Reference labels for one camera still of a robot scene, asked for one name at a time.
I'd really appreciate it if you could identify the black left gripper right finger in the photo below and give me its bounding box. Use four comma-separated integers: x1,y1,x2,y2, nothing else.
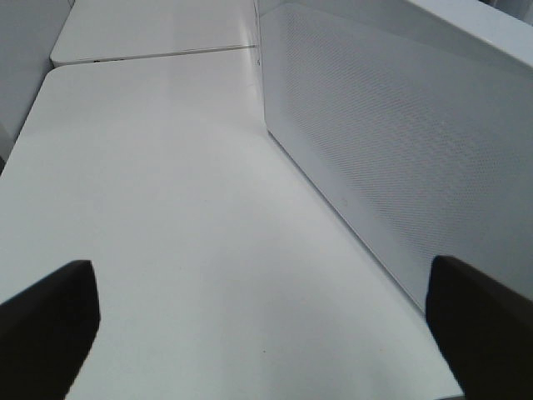
425,255,532,399

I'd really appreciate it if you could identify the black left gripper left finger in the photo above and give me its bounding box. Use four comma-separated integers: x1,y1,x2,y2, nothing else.
1,260,101,399

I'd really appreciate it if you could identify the white microwave door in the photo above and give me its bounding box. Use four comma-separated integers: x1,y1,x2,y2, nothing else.
257,1,532,305

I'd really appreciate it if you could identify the white microwave oven body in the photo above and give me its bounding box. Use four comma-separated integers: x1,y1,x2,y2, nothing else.
294,1,532,68

